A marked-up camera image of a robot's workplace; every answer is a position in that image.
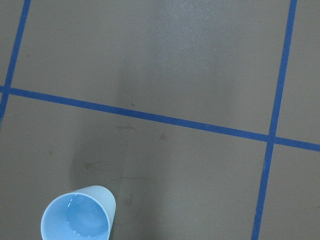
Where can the light blue plastic cup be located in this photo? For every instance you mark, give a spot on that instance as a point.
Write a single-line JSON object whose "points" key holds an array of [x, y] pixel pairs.
{"points": [[84, 214]]}

